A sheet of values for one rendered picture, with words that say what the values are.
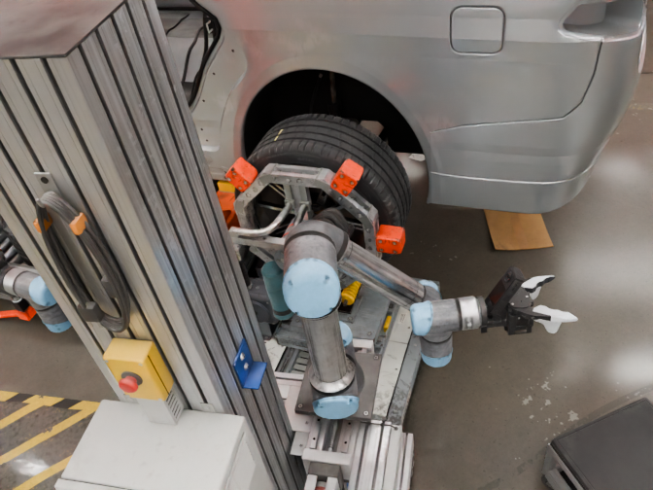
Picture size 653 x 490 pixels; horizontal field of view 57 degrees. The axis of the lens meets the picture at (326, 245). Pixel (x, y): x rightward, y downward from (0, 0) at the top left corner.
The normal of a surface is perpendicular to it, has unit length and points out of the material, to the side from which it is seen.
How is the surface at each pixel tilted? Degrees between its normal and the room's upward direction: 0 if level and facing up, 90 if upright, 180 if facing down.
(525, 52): 90
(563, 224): 0
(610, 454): 0
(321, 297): 82
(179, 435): 0
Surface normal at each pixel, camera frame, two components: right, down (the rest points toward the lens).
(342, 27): -0.33, 0.67
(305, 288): 0.03, 0.58
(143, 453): -0.13, -0.73
